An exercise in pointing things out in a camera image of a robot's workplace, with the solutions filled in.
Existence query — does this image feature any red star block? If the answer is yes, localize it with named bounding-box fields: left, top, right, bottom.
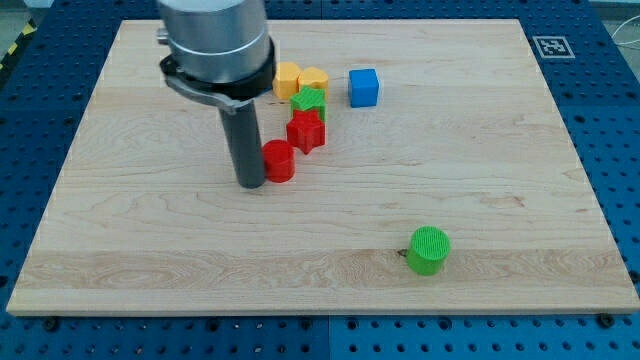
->
left=286, top=110, right=326, bottom=154

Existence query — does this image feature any green cylinder block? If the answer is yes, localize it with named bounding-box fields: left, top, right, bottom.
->
left=406, top=226, right=451, bottom=276

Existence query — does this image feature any green star block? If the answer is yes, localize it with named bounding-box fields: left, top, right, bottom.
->
left=290, top=86, right=326, bottom=121

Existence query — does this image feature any wooden board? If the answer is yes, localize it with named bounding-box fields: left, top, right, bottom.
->
left=7, top=19, right=639, bottom=317

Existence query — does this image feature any white cable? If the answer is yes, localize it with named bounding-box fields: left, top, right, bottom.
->
left=610, top=13, right=640, bottom=51

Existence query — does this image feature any fiducial marker tag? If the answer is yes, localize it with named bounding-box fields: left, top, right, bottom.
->
left=532, top=36, right=575, bottom=59

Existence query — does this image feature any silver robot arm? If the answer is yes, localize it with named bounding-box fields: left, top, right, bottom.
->
left=157, top=0, right=275, bottom=115

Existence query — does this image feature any yellow hexagon block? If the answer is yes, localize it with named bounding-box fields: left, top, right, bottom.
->
left=272, top=62, right=302, bottom=100

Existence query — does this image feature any dark grey pointer rod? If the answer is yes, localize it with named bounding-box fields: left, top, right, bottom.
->
left=219, top=100, right=266, bottom=189

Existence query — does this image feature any yellow heart block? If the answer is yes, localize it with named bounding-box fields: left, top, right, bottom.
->
left=298, top=67, right=329, bottom=98

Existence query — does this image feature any red cylinder block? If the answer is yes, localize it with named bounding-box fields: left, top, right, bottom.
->
left=263, top=139, right=295, bottom=183

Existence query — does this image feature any black yellow hazard tape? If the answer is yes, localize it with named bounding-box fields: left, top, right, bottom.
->
left=1, top=18, right=37, bottom=72

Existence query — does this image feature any blue cube block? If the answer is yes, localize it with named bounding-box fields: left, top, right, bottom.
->
left=349, top=68, right=379, bottom=108

